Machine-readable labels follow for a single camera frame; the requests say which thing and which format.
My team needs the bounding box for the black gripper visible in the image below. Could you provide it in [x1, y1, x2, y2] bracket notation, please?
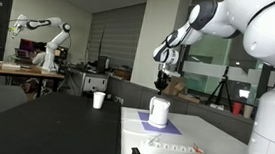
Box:
[152, 70, 172, 97]

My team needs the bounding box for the white electric kettle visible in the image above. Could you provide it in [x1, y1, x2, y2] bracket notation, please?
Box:
[146, 95, 172, 130]

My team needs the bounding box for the brown cardboard box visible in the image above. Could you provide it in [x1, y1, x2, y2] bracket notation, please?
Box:
[161, 74, 204, 105]

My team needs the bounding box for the purple cloth mat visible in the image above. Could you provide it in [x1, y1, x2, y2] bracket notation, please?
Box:
[135, 110, 184, 136]

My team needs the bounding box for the white paper cup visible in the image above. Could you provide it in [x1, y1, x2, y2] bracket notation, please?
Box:
[91, 90, 107, 111]

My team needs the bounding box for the grey window blind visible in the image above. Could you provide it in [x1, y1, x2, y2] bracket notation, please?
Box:
[86, 0, 147, 71]

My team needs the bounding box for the grey metal cabinet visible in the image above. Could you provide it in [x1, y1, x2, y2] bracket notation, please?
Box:
[65, 67, 110, 99]

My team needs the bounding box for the red plastic cup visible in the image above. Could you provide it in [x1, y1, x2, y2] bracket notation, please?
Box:
[230, 101, 244, 117]

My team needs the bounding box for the beige paper cup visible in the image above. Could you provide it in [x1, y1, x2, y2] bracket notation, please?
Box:
[242, 104, 254, 120]

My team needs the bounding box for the seated person white shirt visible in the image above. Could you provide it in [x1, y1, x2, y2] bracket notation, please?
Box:
[30, 41, 48, 68]

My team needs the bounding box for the open laptop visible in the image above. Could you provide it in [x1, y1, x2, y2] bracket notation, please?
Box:
[14, 47, 34, 62]

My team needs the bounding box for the wooden desk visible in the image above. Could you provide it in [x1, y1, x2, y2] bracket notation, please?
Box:
[0, 60, 66, 101]

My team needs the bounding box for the white kettle power cable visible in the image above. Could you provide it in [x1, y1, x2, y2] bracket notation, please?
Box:
[147, 132, 163, 147]

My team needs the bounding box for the white power strip orange switch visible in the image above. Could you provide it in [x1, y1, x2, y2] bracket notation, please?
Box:
[139, 138, 205, 154]

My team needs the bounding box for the black camera tripod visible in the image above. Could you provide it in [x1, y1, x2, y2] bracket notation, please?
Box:
[204, 63, 238, 112]

